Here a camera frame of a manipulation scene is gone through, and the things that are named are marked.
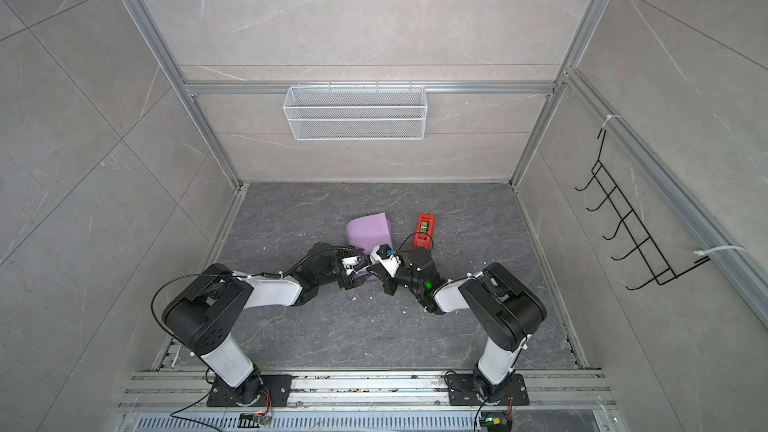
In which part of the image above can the white wire mesh basket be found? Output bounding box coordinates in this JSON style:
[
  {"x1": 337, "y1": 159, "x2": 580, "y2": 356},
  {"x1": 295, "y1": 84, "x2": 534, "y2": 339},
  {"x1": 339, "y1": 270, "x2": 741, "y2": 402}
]
[{"x1": 283, "y1": 85, "x2": 428, "y2": 141}]

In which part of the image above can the black wire hook rack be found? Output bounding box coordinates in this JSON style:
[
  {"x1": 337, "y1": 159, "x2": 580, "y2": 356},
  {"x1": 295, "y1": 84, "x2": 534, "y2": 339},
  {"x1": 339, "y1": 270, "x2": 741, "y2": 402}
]
[{"x1": 574, "y1": 129, "x2": 711, "y2": 291}]

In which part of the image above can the red tape dispenser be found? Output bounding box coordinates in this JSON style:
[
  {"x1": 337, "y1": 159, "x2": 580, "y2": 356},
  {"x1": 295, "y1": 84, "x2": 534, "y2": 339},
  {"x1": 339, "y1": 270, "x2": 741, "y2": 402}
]
[{"x1": 413, "y1": 214, "x2": 436, "y2": 249}]

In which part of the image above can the aluminium rail base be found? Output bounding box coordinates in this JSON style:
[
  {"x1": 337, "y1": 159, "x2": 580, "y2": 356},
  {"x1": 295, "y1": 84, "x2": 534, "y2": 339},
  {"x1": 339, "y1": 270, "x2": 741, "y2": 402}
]
[{"x1": 116, "y1": 369, "x2": 626, "y2": 431}]

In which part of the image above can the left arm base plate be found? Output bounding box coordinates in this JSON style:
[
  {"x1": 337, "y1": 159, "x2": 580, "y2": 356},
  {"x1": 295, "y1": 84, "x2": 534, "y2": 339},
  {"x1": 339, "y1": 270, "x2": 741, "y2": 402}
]
[{"x1": 206, "y1": 374, "x2": 293, "y2": 409}]

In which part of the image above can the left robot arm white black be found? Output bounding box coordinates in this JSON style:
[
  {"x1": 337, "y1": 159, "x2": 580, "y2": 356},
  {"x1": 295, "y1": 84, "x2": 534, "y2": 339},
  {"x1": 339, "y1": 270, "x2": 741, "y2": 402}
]
[{"x1": 153, "y1": 243, "x2": 370, "y2": 391}]

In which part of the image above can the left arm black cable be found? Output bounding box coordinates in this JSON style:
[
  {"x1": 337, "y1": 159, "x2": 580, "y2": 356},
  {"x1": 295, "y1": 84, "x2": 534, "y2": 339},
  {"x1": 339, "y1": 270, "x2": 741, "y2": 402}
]
[{"x1": 149, "y1": 244, "x2": 364, "y2": 373}]

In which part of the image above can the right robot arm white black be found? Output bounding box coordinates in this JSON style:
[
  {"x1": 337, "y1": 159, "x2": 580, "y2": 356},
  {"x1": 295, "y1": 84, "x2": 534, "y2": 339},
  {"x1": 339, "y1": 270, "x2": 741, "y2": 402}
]
[{"x1": 368, "y1": 245, "x2": 547, "y2": 403}]

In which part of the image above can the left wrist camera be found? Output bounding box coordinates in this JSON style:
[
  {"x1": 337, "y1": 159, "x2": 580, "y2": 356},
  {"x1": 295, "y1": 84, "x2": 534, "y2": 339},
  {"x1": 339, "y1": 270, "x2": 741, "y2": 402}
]
[{"x1": 341, "y1": 255, "x2": 366, "y2": 274}]

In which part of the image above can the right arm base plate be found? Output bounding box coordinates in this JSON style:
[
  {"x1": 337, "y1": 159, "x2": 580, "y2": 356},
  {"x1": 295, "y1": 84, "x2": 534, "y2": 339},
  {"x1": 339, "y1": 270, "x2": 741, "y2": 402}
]
[{"x1": 443, "y1": 371, "x2": 530, "y2": 406}]

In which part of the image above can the pink wrapping paper sheet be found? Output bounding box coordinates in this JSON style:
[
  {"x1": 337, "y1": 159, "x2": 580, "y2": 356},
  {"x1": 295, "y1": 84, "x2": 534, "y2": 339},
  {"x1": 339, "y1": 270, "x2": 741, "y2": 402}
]
[{"x1": 346, "y1": 212, "x2": 393, "y2": 283}]

